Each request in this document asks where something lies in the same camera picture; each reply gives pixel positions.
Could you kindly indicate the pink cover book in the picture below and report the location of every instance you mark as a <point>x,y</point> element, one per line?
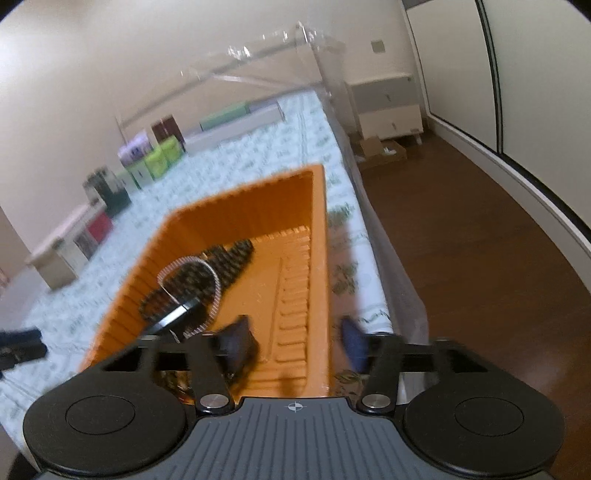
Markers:
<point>55,235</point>

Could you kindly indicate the dark green glass jar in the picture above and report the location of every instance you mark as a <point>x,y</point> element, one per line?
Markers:
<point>115,198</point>

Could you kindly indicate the flat white box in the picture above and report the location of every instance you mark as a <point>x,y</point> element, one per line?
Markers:
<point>249,124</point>

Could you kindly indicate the purple tissue pack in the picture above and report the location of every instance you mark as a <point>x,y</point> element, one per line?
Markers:
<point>136,150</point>

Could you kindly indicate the white green tissue pack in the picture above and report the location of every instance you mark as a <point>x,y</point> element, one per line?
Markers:
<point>141,175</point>

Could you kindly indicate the dark brown box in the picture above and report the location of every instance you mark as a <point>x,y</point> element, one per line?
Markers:
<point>166,129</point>

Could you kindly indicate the floral tablecloth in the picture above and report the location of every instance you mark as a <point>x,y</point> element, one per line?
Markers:
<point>258,157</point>

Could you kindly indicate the white grey nightstand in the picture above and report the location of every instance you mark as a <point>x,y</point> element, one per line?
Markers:
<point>388,106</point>

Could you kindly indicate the white grey sliding wardrobe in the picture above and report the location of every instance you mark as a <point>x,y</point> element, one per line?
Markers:
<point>452,69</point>

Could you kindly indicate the orange plastic tray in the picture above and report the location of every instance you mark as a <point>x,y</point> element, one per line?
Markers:
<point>277,212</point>

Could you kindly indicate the long green box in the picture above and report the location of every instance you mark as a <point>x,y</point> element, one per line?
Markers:
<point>226,115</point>

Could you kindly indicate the wall socket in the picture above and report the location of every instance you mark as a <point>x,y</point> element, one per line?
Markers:
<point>377,46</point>

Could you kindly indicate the cardboard box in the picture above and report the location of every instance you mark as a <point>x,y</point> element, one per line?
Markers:
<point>378,152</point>

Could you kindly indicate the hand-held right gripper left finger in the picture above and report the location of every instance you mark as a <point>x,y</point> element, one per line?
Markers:
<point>238,344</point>

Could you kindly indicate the boxed book set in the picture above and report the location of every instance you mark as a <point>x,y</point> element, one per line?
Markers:
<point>99,228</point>

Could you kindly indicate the cream headboard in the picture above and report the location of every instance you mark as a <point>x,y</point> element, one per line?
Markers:
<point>207,92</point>

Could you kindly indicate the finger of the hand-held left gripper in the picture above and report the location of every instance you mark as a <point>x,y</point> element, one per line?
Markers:
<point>23,356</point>
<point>18,338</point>

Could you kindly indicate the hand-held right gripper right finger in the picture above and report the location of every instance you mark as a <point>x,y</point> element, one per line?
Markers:
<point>353,344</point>

